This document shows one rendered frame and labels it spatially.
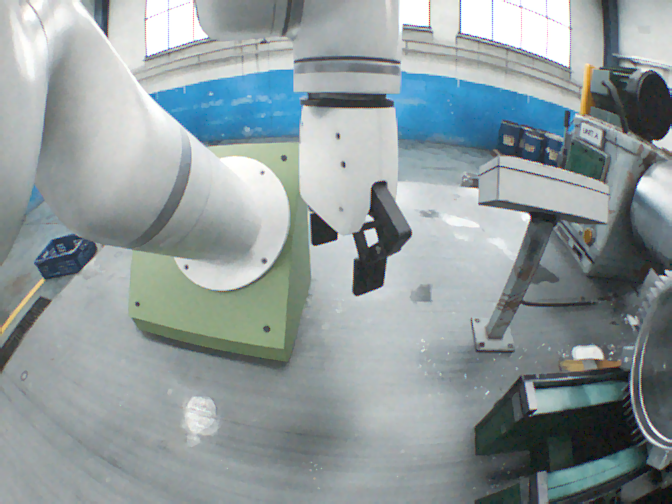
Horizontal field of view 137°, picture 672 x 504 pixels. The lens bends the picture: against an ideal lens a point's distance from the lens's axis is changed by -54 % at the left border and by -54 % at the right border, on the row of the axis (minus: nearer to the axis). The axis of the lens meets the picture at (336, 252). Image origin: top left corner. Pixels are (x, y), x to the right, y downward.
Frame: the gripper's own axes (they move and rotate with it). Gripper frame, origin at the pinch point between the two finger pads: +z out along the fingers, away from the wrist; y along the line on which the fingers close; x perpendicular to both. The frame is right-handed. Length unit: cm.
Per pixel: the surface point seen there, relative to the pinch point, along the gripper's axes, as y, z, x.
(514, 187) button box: 7.6, -8.3, 15.9
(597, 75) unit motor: 0, -33, 77
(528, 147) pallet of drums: -199, 54, 462
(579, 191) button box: 12.9, -9.4, 23.5
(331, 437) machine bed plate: 10.5, 17.1, -6.9
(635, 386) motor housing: 31.5, 2.5, 17.4
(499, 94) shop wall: -303, -24, 509
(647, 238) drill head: 25, -2, 56
